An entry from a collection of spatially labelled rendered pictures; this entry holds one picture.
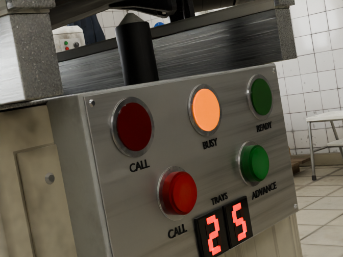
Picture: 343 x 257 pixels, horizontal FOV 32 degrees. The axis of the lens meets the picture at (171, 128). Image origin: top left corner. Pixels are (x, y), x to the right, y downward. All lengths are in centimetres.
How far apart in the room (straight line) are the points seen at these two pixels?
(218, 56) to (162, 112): 20
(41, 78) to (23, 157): 5
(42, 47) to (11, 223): 11
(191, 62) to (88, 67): 16
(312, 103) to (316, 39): 51
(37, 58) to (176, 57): 30
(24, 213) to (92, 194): 4
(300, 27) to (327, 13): 25
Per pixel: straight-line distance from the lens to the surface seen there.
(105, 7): 76
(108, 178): 37
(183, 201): 41
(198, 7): 75
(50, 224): 38
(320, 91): 484
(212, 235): 45
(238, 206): 48
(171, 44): 63
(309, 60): 486
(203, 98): 45
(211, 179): 45
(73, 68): 75
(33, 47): 35
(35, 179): 38
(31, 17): 35
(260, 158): 49
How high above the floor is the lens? 83
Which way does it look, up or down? 4 degrees down
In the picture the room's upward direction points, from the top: 10 degrees counter-clockwise
